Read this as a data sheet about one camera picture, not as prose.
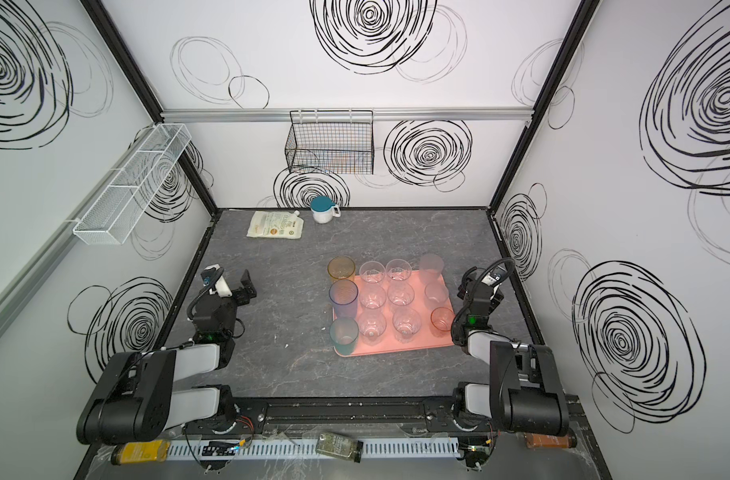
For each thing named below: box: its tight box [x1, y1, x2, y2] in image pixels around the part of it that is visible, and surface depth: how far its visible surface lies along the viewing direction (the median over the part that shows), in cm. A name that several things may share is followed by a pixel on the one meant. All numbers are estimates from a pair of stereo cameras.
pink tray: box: [335, 270, 455, 357], surface depth 88 cm
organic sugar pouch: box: [247, 210, 305, 239], surface depth 117 cm
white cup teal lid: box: [310, 195, 341, 224], surface depth 118 cm
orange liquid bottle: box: [525, 433, 577, 449], surface depth 69 cm
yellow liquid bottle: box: [111, 440, 171, 466], surface depth 67 cm
